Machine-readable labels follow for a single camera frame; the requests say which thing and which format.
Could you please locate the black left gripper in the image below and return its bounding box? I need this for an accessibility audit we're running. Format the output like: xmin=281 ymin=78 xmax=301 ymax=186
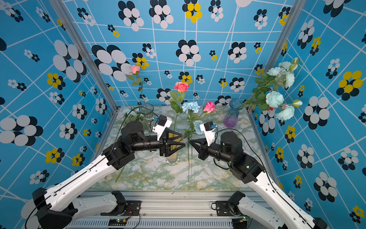
xmin=132 ymin=127 xmax=186 ymax=156

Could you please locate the aluminium frame post left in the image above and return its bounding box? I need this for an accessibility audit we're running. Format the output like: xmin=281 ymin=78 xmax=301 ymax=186
xmin=50 ymin=0 xmax=118 ymax=109

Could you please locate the aluminium frame post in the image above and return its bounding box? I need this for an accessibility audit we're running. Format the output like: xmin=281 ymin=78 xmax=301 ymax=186
xmin=264 ymin=0 xmax=306 ymax=72
xmin=50 ymin=0 xmax=118 ymax=109

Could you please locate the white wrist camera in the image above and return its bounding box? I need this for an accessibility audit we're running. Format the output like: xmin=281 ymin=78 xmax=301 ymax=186
xmin=200 ymin=121 xmax=217 ymax=146
xmin=153 ymin=114 xmax=172 ymax=140

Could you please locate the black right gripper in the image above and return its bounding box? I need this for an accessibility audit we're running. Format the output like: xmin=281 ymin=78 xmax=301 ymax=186
xmin=191 ymin=137 xmax=235 ymax=167

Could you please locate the purple tinted glass vase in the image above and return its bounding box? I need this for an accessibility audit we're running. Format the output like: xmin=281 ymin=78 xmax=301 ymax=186
xmin=223 ymin=100 xmax=243 ymax=128

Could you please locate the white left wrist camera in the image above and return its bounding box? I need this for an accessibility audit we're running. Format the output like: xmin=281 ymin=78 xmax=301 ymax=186
xmin=153 ymin=114 xmax=172 ymax=140

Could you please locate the yellow beige vase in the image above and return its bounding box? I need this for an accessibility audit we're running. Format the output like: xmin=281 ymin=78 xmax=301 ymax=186
xmin=165 ymin=139 xmax=182 ymax=166

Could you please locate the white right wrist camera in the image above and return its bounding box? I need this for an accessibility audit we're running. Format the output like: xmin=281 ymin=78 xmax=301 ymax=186
xmin=200 ymin=121 xmax=217 ymax=146

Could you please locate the light blue peony bouquet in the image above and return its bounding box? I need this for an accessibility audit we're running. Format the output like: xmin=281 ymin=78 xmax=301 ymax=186
xmin=239 ymin=58 xmax=302 ymax=121

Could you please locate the green circuit board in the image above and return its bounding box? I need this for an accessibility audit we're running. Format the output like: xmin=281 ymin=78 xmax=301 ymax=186
xmin=108 ymin=219 xmax=128 ymax=227

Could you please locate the small pink rose stem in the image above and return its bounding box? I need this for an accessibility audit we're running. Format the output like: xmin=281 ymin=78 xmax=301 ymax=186
xmin=199 ymin=102 xmax=215 ymax=119

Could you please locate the clear ribbed glass vase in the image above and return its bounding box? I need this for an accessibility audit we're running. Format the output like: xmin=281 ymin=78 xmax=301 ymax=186
xmin=139 ymin=104 xmax=155 ymax=132

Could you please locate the aluminium frame post right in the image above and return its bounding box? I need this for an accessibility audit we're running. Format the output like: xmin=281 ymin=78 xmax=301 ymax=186
xmin=264 ymin=0 xmax=306 ymax=72

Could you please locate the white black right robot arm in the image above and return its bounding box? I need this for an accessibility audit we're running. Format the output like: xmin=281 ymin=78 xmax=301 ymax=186
xmin=190 ymin=131 xmax=328 ymax=229

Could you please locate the red rose stem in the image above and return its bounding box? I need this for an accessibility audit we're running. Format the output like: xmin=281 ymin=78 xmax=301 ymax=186
xmin=169 ymin=82 xmax=189 ymax=130

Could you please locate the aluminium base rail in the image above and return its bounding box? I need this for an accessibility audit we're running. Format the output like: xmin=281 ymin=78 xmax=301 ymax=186
xmin=54 ymin=190 xmax=302 ymax=229

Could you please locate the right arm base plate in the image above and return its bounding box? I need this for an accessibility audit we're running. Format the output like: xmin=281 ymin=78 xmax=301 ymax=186
xmin=213 ymin=200 xmax=235 ymax=217

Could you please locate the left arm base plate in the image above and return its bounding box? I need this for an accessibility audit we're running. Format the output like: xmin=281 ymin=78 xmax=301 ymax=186
xmin=100 ymin=200 xmax=142 ymax=217

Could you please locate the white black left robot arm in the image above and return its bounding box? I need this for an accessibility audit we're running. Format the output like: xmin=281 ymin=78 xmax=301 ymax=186
xmin=27 ymin=115 xmax=185 ymax=229

